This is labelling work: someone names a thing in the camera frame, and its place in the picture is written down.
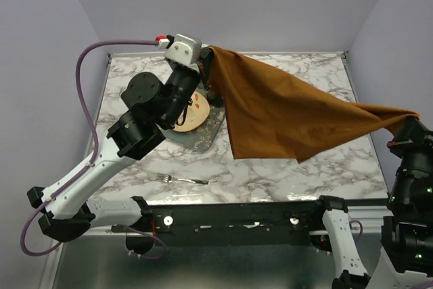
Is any brown cloth napkin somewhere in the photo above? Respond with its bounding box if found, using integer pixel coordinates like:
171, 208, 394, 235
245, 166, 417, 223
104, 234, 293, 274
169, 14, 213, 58
208, 46, 420, 162

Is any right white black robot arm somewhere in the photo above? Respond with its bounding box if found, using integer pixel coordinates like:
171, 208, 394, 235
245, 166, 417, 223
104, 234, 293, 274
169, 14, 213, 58
311, 117, 432, 288

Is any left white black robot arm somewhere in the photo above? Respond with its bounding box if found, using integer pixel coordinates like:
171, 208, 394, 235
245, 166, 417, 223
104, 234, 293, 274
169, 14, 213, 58
27, 47, 213, 243

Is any peach floral plate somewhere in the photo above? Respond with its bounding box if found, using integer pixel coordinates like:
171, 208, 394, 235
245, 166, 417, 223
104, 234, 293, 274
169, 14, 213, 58
174, 91, 210, 133

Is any red black mug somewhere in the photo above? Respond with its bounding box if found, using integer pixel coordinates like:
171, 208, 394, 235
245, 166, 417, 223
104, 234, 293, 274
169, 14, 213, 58
206, 89, 224, 108

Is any green floral tray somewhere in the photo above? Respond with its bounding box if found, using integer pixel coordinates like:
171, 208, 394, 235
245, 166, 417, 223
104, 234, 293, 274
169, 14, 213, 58
163, 88, 225, 152

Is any silver fork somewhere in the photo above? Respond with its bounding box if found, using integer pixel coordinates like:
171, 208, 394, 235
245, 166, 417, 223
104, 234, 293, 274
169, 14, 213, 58
156, 173, 210, 185

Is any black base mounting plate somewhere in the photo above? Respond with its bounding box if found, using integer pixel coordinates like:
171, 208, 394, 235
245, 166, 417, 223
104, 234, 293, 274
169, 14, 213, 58
132, 200, 330, 250

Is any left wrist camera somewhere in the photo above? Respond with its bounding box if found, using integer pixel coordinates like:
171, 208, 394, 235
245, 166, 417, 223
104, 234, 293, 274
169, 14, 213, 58
155, 34, 202, 72

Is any aluminium frame rail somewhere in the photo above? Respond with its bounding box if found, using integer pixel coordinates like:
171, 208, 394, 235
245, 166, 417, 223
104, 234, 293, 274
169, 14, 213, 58
309, 217, 384, 236

